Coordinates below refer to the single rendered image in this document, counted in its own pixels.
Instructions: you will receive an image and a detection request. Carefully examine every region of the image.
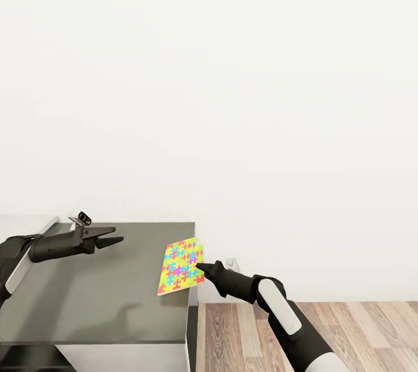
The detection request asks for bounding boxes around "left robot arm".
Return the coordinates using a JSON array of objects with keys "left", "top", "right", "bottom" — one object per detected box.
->
[{"left": 0, "top": 208, "right": 124, "bottom": 308}]

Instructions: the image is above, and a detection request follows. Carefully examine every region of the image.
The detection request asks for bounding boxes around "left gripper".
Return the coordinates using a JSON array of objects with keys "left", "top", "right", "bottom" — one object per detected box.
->
[{"left": 49, "top": 225, "right": 124, "bottom": 259}]

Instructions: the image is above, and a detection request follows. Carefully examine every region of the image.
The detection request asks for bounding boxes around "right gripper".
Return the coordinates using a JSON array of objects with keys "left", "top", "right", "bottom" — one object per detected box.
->
[{"left": 196, "top": 261, "right": 243, "bottom": 299}]

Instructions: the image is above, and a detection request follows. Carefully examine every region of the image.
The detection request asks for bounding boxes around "jigsaw puzzle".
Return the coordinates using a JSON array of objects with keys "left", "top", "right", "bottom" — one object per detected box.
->
[{"left": 158, "top": 237, "right": 205, "bottom": 295}]

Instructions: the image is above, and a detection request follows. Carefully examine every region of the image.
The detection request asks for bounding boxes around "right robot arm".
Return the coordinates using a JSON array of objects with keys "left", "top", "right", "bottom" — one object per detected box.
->
[{"left": 196, "top": 257, "right": 350, "bottom": 372}]

